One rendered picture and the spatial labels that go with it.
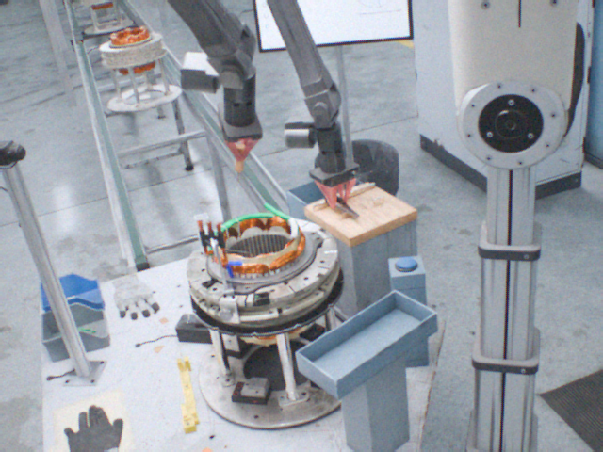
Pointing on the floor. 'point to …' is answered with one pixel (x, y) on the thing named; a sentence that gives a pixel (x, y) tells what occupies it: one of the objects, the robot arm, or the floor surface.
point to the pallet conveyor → (258, 194)
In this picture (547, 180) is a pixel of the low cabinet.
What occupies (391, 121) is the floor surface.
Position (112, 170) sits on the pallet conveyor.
